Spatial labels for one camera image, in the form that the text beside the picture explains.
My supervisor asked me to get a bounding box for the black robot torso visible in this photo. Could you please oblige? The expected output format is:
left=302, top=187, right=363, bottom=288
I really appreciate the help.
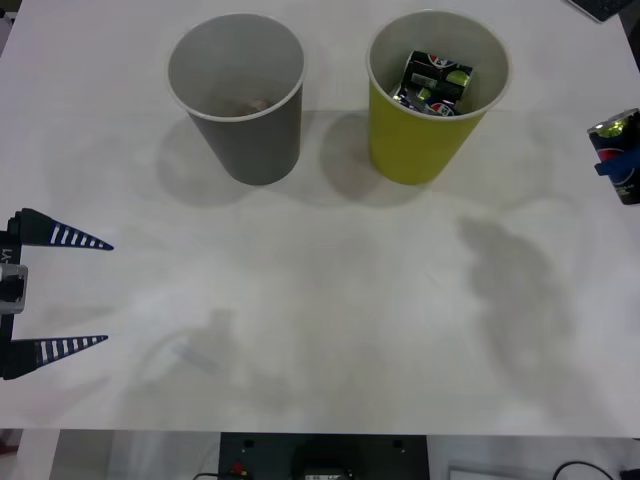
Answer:
left=218, top=432, right=429, bottom=480

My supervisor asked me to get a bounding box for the yellow-green plastic waste bin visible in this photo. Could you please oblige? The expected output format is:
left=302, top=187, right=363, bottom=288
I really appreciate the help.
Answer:
left=365, top=9, right=512, bottom=187

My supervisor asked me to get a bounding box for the grey plastic waste bin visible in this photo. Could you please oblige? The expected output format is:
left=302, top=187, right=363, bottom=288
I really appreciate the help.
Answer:
left=166, top=13, right=307, bottom=187

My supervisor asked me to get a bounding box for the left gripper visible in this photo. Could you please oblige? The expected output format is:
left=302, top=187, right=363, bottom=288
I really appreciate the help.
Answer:
left=0, top=207, right=115, bottom=382

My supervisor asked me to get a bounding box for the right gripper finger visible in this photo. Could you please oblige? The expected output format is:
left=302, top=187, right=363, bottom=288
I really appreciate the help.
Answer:
left=593, top=145, right=640, bottom=178

